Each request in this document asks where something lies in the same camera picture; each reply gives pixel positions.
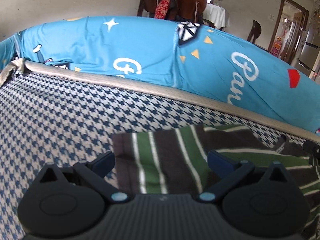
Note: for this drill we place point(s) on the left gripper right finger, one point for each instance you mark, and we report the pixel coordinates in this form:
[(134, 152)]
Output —
[(262, 202)]

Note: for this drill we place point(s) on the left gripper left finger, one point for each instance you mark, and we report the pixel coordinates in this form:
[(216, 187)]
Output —
[(67, 201)]

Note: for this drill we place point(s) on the green brown striped shirt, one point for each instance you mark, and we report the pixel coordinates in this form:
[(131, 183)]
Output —
[(175, 161)]

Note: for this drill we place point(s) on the houndstooth sofa seat cushion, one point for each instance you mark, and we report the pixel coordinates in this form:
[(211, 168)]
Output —
[(46, 118)]

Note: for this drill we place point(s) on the silver refrigerator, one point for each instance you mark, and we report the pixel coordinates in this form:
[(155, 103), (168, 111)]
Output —
[(307, 61)]

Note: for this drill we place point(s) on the dark wooden chair right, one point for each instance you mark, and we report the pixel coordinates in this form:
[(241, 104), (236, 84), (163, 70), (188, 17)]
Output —
[(255, 32)]

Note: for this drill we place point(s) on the blue printed sofa back cover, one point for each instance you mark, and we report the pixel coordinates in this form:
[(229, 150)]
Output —
[(188, 56)]

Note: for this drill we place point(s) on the white clothed dining table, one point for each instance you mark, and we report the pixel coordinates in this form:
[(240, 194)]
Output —
[(219, 16)]

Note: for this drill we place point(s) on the dark wooden dining chair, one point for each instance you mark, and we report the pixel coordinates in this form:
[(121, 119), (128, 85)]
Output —
[(186, 10)]

